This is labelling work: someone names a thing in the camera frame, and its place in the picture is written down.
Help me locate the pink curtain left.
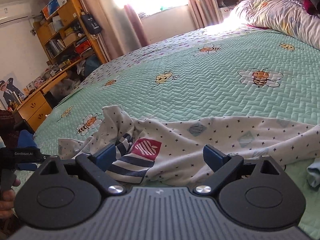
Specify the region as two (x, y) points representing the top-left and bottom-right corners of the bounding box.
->
(80, 0), (150, 60)

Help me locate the white wall air conditioner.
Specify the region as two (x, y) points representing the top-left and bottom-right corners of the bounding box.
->
(1, 3), (32, 24)

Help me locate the light blue clothes pile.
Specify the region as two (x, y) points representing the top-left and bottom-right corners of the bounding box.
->
(307, 158), (320, 188)

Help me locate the person's left hand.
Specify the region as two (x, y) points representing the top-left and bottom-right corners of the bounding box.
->
(0, 189), (16, 219)

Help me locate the white dotted baby garment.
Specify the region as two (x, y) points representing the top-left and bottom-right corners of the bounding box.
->
(59, 106), (319, 186)

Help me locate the pink curtain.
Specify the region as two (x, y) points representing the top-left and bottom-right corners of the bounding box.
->
(189, 0), (223, 29)
(80, 0), (150, 60)

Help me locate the floral folded duvet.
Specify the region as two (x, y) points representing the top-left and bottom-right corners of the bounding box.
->
(230, 0), (319, 49)

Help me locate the pilot children poster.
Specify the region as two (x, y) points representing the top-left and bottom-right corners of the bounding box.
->
(1, 72), (25, 112)

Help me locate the seated person with glasses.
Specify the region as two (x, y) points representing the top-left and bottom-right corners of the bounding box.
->
(1, 110), (36, 148)

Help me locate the wooden bookshelf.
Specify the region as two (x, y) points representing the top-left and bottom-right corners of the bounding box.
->
(33, 0), (106, 64)

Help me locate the dark hanging tote bag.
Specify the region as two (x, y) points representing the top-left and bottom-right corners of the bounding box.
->
(81, 11), (102, 35)

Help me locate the pink curtain right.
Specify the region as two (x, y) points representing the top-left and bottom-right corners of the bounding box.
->
(189, 0), (223, 29)

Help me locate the green quilted bee bedspread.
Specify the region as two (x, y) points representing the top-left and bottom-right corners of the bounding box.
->
(15, 22), (320, 238)

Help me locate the wooden desk with drawers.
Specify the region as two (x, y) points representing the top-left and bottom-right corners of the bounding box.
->
(13, 59), (82, 131)

